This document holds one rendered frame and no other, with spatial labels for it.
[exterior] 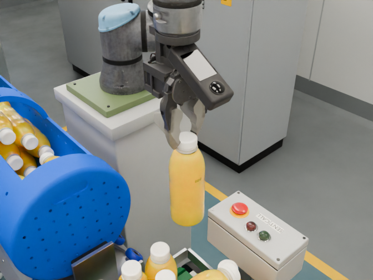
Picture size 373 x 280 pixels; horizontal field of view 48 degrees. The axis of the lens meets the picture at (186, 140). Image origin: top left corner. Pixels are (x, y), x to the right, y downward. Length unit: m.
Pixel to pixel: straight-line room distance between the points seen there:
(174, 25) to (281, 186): 2.20
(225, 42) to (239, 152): 0.70
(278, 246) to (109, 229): 0.39
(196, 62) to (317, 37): 2.98
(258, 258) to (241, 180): 1.87
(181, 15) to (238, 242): 0.50
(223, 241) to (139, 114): 0.44
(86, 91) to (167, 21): 0.68
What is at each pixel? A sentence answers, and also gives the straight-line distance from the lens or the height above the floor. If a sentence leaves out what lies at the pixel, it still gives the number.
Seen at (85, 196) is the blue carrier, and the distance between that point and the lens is 0.92.
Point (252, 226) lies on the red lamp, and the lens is 0.91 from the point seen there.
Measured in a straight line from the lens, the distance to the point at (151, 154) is 1.29.
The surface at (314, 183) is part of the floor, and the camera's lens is 2.84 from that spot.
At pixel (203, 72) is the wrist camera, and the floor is 1.48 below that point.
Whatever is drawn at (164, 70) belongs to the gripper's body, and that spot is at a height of 1.47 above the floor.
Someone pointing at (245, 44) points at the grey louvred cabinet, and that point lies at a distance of 2.33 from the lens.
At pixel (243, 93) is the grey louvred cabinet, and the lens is 2.45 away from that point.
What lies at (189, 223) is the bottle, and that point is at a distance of 0.85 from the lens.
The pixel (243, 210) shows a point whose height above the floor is 1.11.
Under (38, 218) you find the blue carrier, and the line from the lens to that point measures 0.89.
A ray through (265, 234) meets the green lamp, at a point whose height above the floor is 1.11.
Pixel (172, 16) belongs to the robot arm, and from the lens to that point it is 0.64.
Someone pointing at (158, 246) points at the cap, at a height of 1.09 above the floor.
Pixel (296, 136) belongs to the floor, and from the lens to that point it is 3.24.
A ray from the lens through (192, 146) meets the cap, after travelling 0.75.
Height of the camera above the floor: 1.76
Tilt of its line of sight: 35 degrees down
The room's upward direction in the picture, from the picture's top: straight up
